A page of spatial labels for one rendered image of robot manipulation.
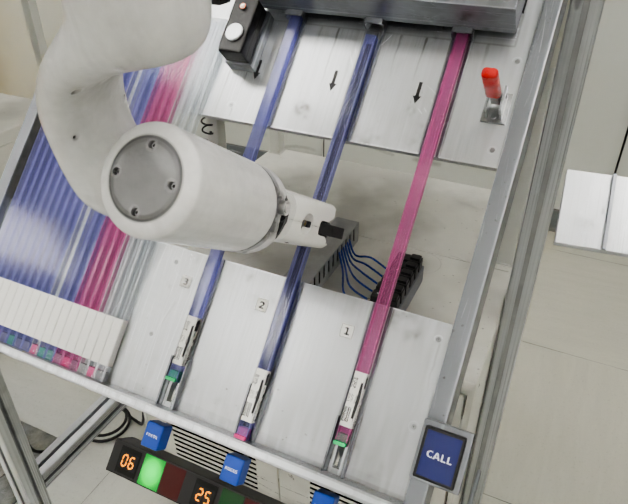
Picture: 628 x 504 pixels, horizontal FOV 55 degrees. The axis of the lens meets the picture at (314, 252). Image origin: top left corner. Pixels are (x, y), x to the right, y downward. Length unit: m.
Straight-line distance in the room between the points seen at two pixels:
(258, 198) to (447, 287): 0.68
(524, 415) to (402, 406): 1.15
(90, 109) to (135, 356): 0.40
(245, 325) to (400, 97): 0.33
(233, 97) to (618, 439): 1.38
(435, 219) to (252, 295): 0.68
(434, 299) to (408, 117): 0.44
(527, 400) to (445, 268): 0.75
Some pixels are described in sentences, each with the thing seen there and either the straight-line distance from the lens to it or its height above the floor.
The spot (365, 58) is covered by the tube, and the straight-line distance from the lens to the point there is 0.78.
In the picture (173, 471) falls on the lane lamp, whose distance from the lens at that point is 0.78.
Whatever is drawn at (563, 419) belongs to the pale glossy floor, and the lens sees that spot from 1.83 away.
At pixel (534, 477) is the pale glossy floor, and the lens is 1.67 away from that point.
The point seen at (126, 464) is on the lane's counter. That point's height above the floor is 0.65.
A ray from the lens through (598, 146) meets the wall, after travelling 2.49.
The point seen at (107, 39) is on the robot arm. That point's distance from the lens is 0.38.
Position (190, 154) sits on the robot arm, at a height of 1.11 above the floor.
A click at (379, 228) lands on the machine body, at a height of 0.62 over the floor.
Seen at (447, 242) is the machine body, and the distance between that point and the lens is 1.26.
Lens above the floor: 1.27
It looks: 33 degrees down
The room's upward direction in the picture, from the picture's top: straight up
